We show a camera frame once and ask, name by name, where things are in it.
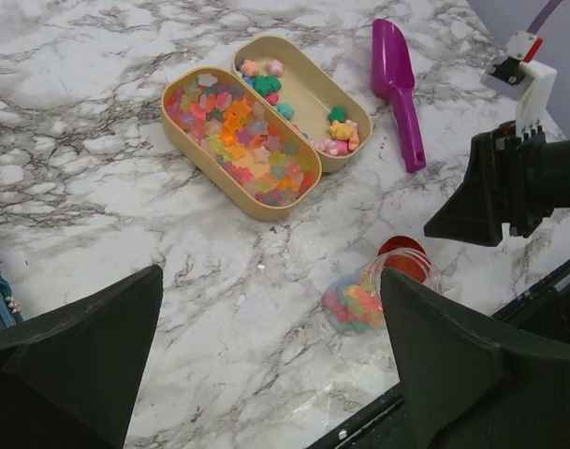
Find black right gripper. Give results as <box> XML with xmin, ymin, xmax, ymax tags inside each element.
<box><xmin>424</xmin><ymin>122</ymin><xmax>570</xmax><ymax>246</ymax></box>

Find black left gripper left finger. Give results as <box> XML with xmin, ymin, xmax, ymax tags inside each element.
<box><xmin>0</xmin><ymin>265</ymin><xmax>163</xmax><ymax>448</ymax></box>

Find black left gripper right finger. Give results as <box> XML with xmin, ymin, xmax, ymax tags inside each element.
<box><xmin>381</xmin><ymin>268</ymin><xmax>570</xmax><ymax>448</ymax></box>

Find red round lid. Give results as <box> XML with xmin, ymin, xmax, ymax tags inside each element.
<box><xmin>378</xmin><ymin>236</ymin><xmax>430</xmax><ymax>283</ymax></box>

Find clear plastic cup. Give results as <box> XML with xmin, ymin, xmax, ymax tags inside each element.
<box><xmin>322</xmin><ymin>254</ymin><xmax>443</xmax><ymax>335</ymax></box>

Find purple plastic scoop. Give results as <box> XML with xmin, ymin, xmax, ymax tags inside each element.
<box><xmin>371</xmin><ymin>19</ymin><xmax>426</xmax><ymax>173</ymax></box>

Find beige tray opaque star candies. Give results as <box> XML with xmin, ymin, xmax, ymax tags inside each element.
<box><xmin>231</xmin><ymin>36</ymin><xmax>373</xmax><ymax>173</ymax></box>

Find beige tray translucent star candies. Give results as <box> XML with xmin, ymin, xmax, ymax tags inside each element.
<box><xmin>161</xmin><ymin>66</ymin><xmax>322</xmax><ymax>222</ymax></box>

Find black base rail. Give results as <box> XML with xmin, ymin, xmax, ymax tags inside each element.
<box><xmin>315</xmin><ymin>259</ymin><xmax>570</xmax><ymax>448</ymax></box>

